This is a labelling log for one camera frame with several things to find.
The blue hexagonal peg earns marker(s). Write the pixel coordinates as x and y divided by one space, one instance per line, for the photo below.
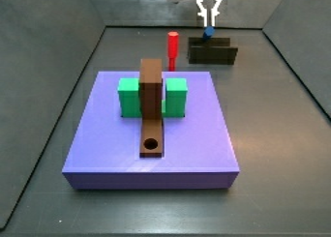
208 33

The black angled fixture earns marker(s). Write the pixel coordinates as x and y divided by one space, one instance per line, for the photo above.
213 51

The red hexagonal peg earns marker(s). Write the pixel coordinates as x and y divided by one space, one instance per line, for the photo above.
172 49

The brown cross bar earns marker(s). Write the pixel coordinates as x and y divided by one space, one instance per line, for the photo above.
149 93

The green block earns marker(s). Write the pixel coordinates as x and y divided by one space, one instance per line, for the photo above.
173 97

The purple base block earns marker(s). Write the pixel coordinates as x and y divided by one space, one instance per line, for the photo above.
111 157

